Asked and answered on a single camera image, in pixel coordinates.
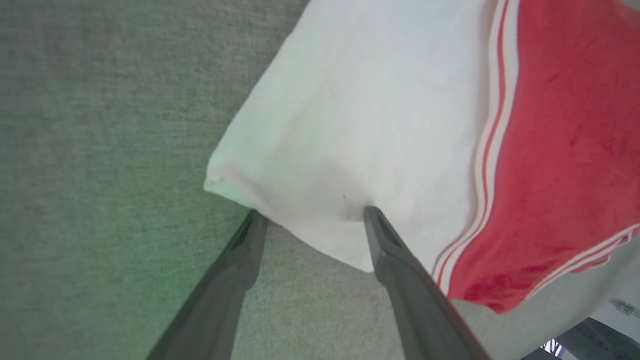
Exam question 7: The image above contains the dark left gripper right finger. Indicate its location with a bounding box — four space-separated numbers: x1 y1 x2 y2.
363 205 491 360

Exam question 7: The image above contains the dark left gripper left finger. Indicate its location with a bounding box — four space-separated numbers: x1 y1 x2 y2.
145 210 270 360

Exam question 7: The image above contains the red and white garment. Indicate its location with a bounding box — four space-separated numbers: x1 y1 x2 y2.
203 0 640 315

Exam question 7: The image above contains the grey fabric sofa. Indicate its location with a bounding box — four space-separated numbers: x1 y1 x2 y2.
0 0 640 360

